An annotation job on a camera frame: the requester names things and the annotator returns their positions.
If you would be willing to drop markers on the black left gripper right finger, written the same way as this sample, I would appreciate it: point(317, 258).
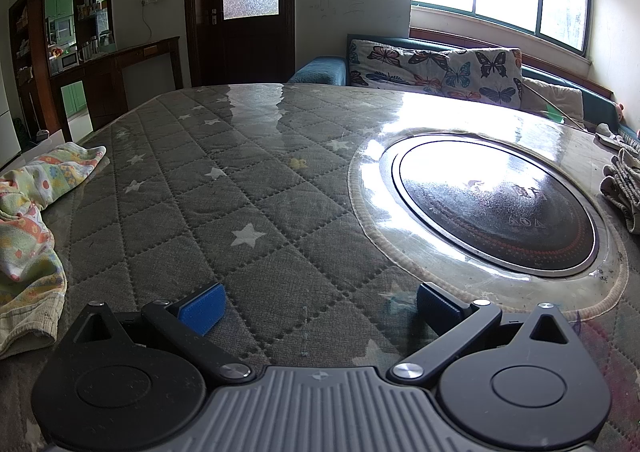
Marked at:
point(506, 378)

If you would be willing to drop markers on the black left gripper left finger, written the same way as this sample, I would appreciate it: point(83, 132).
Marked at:
point(130, 380)

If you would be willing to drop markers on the white polka dot garment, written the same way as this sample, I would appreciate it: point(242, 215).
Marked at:
point(620, 186)

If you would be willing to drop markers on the colourful patterned children's garment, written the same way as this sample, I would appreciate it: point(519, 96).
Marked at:
point(33, 280)

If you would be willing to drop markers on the round black induction cooktop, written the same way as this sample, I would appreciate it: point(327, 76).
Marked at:
point(496, 202)

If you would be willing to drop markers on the grey quilted star table cover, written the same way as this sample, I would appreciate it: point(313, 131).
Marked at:
point(279, 193)

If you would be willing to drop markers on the teal sofa bench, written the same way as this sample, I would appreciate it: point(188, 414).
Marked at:
point(599, 108)

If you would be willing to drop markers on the white cushion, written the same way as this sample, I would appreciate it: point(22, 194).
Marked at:
point(561, 104)

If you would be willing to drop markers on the butterfly print cushion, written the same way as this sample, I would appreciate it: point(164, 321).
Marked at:
point(492, 76)

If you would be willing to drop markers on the dark wooden shelf unit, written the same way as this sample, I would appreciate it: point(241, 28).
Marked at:
point(49, 38)

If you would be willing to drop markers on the dark wooden door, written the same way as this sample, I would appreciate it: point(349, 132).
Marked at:
point(240, 41)

